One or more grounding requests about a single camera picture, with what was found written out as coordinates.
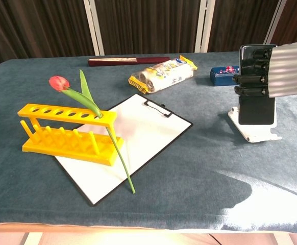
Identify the blue rectangular box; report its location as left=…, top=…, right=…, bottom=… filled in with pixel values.
left=209, top=65, right=241, bottom=87

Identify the dark red folding fan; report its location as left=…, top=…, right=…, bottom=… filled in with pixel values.
left=87, top=56, right=171, bottom=67

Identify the blue table cloth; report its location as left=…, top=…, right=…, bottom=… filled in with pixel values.
left=0, top=51, right=297, bottom=233

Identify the yellow snack package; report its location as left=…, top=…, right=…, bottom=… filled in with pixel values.
left=128, top=55, right=198, bottom=94

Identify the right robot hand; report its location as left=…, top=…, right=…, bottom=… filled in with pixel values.
left=232, top=39, right=297, bottom=99

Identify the red artificial tulip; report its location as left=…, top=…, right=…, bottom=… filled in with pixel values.
left=48, top=69, right=136, bottom=194

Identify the black smartphone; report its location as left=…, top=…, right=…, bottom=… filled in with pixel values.
left=238, top=44, right=278, bottom=126

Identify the white phone stand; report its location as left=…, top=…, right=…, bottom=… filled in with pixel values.
left=227, top=106, right=283, bottom=143

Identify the white clipboard black clip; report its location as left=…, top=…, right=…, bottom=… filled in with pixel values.
left=54, top=93, right=194, bottom=207

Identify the yellow test tube rack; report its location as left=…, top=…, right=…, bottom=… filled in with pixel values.
left=17, top=103, right=125, bottom=167

